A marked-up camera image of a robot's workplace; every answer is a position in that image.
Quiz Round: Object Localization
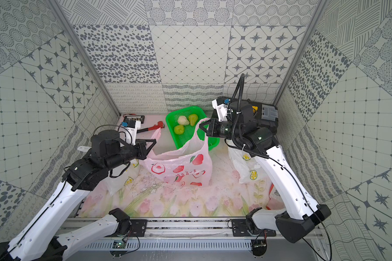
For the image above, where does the lemon print plastic bag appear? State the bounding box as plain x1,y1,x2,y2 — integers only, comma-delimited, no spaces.
76,145,141,196

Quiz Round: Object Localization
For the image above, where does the white pear top left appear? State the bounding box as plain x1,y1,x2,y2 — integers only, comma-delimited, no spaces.
177,115,190,126

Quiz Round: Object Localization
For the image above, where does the red pipe wrench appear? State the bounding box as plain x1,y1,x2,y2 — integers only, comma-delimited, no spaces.
137,121,164,133

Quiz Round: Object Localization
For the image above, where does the green plastic basket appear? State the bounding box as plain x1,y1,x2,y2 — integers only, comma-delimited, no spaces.
166,106,206,149

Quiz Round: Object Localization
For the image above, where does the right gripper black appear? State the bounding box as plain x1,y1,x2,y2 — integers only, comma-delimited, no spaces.
199,119,243,141

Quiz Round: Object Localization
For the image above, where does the black screw bit case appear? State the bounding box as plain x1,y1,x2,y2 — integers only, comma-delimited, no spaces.
123,114,145,124

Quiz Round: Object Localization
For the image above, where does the black toolbox yellow handle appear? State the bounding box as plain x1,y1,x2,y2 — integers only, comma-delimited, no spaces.
229,99,278,134

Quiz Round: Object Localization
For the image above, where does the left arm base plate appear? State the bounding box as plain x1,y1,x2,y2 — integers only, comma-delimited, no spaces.
111,219,148,238

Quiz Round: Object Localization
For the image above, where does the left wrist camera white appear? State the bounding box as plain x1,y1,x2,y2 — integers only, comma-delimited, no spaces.
122,117,141,145

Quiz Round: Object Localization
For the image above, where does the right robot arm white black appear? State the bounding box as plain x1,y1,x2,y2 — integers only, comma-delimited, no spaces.
199,97,331,243

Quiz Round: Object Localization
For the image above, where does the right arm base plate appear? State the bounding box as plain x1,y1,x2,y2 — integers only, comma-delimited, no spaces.
226,219,277,237

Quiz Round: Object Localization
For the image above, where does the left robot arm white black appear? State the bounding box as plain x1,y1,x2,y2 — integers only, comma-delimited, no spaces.
0,129,156,261

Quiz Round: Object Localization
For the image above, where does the pink plastic bag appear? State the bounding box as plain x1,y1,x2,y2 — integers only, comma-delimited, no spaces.
140,126,213,187

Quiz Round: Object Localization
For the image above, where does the red white work glove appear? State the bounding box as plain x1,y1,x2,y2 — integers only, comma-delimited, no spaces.
266,184,285,210

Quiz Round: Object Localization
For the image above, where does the aluminium front rail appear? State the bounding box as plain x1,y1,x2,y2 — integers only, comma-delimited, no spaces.
57,217,323,239

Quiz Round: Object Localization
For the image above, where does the green pear top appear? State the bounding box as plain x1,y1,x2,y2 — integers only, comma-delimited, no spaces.
188,114,199,126

